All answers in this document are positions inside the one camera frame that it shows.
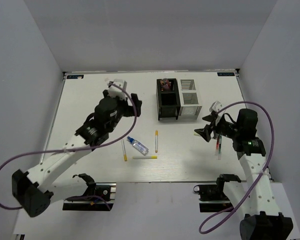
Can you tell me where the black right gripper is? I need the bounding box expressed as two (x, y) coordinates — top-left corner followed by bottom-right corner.
(194, 113), (241, 142)

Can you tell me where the clear tube of markers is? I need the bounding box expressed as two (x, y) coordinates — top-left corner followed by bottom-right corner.
(160, 78), (171, 91)

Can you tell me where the blue capped spray bottle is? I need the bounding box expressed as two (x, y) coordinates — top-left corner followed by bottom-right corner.
(127, 136), (149, 156)

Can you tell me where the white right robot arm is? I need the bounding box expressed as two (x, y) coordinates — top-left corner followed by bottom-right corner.
(195, 108), (294, 240)

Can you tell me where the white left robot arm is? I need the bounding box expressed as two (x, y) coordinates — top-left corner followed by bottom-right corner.
(12, 90), (142, 218)

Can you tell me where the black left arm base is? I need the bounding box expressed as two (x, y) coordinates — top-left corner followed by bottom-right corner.
(62, 173), (117, 212)

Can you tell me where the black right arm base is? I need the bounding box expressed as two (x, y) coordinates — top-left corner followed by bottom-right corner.
(193, 174), (241, 213)

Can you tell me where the pale yellow capped marker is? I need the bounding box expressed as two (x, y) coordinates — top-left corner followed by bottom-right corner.
(193, 132), (201, 137)

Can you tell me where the green capped marker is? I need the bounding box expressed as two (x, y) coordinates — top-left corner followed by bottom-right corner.
(217, 135), (222, 160)

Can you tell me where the white slotted organizer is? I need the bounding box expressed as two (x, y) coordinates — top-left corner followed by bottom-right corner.
(177, 79), (203, 120)

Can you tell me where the black slotted organizer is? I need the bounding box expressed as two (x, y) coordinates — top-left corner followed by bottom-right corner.
(156, 78), (181, 121)

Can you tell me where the orange tipped marker middle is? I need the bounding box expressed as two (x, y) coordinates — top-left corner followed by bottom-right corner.
(155, 130), (159, 153)

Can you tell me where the dark logo sticker right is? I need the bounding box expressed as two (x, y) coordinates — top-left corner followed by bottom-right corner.
(217, 72), (236, 77)

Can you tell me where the dark logo sticker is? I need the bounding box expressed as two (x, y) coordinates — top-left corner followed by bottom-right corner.
(217, 72), (236, 77)
(66, 74), (84, 80)

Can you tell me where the yellow capped marker horizontal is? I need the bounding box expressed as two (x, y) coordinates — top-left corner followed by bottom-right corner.
(132, 155), (158, 160)

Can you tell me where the dark logo sticker left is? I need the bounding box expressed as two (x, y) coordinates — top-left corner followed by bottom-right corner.
(66, 74), (84, 80)

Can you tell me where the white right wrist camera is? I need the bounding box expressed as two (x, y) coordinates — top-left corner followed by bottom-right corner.
(209, 101), (223, 113)

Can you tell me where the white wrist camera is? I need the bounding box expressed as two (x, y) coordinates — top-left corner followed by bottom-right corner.
(107, 79), (127, 100)
(209, 101), (223, 113)

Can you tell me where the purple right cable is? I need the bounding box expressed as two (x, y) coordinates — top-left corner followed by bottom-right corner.
(198, 101), (275, 235)

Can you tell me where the purple cable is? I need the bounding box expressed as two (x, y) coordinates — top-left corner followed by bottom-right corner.
(0, 83), (138, 210)
(198, 101), (275, 235)

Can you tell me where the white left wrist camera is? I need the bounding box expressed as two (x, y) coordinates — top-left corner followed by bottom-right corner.
(107, 79), (127, 100)

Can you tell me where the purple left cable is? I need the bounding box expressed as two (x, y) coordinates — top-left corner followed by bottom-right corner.
(0, 83), (138, 210)

